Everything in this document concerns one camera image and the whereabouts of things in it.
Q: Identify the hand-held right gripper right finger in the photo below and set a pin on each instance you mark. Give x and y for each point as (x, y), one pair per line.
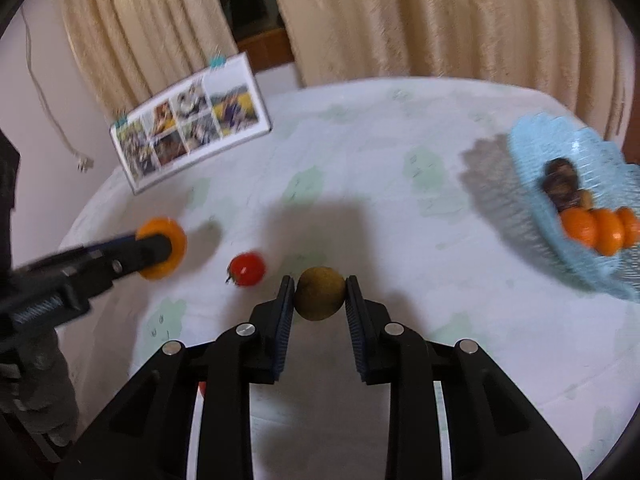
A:
(357, 330)

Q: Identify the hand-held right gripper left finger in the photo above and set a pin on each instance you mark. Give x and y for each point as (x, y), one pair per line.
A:
(282, 330)

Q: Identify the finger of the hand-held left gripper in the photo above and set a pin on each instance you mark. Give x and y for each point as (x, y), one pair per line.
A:
(145, 255)

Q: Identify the large round orange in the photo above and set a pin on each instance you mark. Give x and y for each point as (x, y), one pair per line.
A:
(178, 240)

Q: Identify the olive green round fruit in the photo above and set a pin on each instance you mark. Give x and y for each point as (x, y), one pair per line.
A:
(320, 294)

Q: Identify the light blue lace basket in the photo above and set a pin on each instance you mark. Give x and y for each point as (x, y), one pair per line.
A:
(530, 180)

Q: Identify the smooth oval orange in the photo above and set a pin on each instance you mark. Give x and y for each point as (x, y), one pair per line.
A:
(607, 232)
(577, 227)

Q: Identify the dark wrinkled passion fruit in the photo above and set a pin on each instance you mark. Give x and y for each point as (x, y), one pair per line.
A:
(560, 167)
(562, 191)

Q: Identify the brown kiwi fruit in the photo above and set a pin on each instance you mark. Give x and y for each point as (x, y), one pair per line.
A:
(584, 200)

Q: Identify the small mandarin with stem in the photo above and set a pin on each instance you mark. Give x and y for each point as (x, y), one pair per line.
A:
(631, 225)

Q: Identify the large red tomato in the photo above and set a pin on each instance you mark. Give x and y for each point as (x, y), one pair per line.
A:
(246, 269)

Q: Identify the teal binder clip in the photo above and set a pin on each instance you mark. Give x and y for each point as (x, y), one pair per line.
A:
(120, 117)
(217, 61)

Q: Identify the photo collage board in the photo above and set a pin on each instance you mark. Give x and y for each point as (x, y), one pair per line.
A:
(190, 120)

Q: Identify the cream curtain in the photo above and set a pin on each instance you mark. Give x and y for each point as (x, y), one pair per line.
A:
(140, 25)
(425, 15)

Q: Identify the brown wooden ledge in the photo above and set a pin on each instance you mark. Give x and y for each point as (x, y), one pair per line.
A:
(265, 50)

